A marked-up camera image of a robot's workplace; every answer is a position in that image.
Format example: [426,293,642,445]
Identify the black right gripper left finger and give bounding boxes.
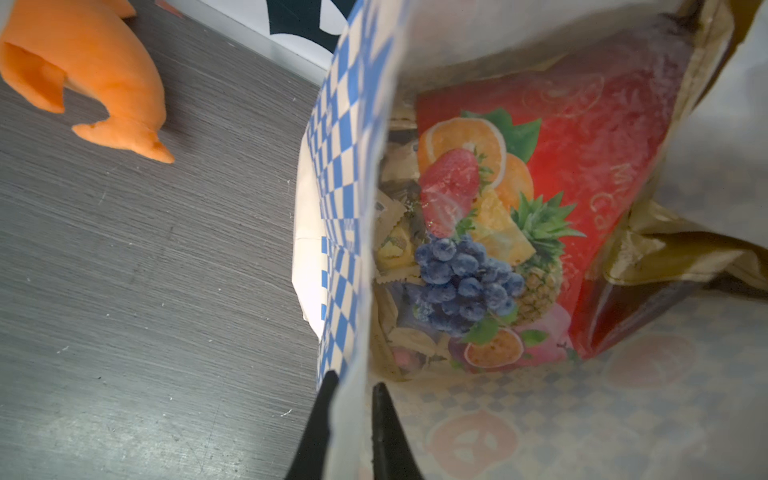
[284,371,339,480]

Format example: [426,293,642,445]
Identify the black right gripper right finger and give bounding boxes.
[372,382,424,480]

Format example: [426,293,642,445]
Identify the red fruit candy bag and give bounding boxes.
[370,14,768,379]

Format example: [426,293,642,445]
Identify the orange plush toy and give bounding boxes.
[1,0,174,164]

